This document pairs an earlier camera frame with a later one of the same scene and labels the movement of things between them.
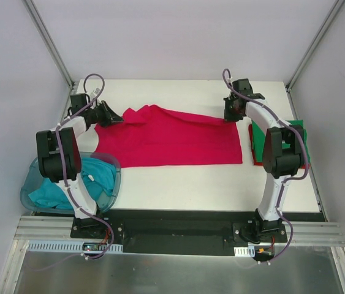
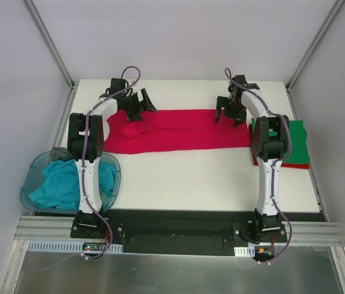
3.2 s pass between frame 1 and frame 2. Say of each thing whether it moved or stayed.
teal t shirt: stayed
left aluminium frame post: stayed
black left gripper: moved
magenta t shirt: moved
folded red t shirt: stayed
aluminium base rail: stayed
